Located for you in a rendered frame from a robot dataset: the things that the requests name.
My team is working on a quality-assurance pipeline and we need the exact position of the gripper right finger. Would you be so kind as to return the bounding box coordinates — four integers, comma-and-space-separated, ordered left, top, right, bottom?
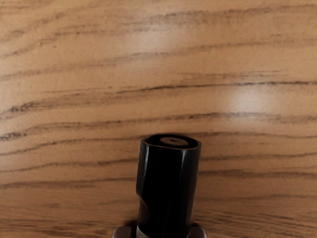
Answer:
188, 223, 208, 238

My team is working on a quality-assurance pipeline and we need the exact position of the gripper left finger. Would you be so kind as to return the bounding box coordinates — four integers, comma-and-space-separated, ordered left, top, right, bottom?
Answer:
111, 225, 138, 238

